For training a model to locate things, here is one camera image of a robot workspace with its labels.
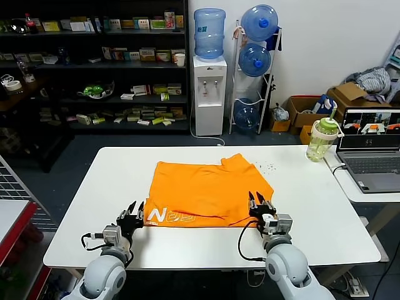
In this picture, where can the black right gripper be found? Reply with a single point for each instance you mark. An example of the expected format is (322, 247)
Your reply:
(261, 212)

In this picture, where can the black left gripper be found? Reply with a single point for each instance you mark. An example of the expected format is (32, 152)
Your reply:
(131, 224)

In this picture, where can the orange t-shirt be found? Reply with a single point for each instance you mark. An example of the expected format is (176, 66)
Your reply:
(203, 187)

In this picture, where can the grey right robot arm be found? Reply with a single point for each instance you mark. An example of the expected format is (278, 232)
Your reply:
(287, 265)

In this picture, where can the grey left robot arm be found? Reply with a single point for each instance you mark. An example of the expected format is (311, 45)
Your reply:
(103, 275)

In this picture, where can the grey clothes pile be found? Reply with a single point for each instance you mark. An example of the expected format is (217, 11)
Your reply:
(373, 79)

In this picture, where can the small dark crumbs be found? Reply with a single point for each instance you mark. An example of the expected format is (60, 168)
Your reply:
(268, 166)

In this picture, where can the white work table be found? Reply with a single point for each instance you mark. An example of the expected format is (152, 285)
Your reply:
(312, 225)

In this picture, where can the small yellow box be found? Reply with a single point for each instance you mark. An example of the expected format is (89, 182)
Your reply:
(279, 126)
(306, 135)

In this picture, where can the green lid drinking bottle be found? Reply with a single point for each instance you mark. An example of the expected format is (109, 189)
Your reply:
(318, 140)

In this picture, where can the small white side table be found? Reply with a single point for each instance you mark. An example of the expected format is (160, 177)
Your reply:
(347, 190)

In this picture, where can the large open cardboard box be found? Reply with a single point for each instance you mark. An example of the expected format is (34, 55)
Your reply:
(300, 121)

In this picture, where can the white plastic bag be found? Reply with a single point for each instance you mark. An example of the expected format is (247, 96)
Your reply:
(280, 113)

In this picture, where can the white water dispenser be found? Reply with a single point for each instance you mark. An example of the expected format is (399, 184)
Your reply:
(208, 118)

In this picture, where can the lime green flat box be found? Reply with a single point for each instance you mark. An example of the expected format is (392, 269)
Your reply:
(98, 120)

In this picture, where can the white cube box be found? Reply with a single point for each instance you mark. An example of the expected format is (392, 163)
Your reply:
(83, 119)

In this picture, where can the black pole object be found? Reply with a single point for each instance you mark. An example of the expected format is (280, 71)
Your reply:
(272, 88)

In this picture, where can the flat white medicine box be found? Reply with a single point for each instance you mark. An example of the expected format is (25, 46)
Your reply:
(127, 96)

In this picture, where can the grey laptop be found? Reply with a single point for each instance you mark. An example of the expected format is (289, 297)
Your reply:
(368, 165)

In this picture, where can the blue white bag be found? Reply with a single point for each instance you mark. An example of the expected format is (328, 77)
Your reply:
(325, 104)

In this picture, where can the small green white box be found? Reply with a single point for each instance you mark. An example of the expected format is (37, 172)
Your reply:
(165, 97)

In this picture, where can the red framed white cart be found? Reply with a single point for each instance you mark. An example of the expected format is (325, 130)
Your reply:
(12, 215)

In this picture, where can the glass bowl with green items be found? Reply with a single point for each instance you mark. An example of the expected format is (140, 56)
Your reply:
(94, 91)

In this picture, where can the white power strip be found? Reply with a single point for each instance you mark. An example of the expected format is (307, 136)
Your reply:
(355, 285)

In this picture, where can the cardboard box with flaps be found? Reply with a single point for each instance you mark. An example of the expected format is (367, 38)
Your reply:
(350, 91)

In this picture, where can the black shelf unit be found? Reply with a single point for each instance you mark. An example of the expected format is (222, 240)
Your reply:
(78, 66)

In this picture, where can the yellow white medicine box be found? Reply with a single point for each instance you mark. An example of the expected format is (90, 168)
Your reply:
(147, 55)

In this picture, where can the dark wooden table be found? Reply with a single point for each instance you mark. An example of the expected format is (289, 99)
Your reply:
(27, 96)

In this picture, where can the white paper cup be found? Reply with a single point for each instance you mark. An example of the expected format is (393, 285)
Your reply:
(179, 60)

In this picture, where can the red white medicine box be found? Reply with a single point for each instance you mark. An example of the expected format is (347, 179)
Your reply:
(163, 56)

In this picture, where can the tall white medicine box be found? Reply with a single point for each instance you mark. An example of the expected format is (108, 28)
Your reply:
(106, 53)

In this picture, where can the dark blue bottle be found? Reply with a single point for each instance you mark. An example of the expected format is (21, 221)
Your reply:
(64, 56)

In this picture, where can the blue labelled water jug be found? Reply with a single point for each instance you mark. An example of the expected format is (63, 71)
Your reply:
(209, 33)

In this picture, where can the white tape roll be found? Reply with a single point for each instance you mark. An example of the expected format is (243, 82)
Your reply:
(12, 84)

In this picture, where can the clear plastic bottle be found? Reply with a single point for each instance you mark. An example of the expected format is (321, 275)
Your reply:
(26, 71)

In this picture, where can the green white medicine box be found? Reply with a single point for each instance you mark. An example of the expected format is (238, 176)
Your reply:
(157, 24)
(141, 23)

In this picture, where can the teal white medicine box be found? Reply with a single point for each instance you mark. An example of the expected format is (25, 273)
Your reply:
(114, 24)

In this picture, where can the plain white box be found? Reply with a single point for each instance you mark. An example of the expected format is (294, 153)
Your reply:
(78, 26)

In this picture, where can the pink medicine box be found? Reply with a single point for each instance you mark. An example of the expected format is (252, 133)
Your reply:
(169, 20)

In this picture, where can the white step stool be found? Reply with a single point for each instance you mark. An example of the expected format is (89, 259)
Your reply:
(394, 58)

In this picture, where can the cola bottle red cap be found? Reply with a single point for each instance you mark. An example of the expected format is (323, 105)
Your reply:
(30, 24)

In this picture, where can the dark glass bowl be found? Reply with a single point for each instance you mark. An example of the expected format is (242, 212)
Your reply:
(19, 27)

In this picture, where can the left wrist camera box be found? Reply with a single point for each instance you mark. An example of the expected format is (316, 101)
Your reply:
(112, 235)

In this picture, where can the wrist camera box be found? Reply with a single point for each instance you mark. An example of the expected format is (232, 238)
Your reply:
(282, 224)
(112, 235)

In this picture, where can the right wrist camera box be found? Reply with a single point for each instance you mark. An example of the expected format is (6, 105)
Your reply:
(282, 224)

